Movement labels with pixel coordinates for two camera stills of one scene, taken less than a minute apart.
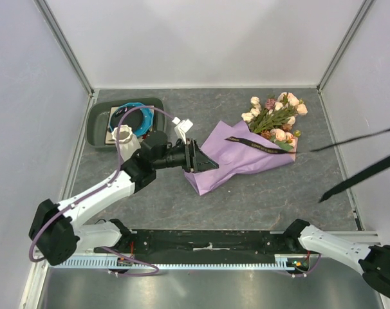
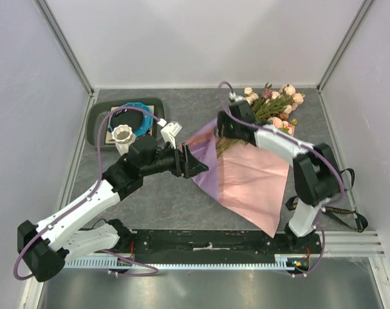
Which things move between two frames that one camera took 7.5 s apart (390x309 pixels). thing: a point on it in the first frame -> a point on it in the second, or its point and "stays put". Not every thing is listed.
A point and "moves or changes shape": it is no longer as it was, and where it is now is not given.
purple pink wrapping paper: (233, 157) moves or changes shape
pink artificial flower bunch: (275, 118) moves or changes shape
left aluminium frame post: (56, 31) stays put
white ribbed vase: (127, 143) stays put
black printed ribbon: (385, 164) -> (351, 218)
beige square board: (109, 138) stays put
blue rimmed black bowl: (139, 120) stays put
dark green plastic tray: (96, 114) stays put
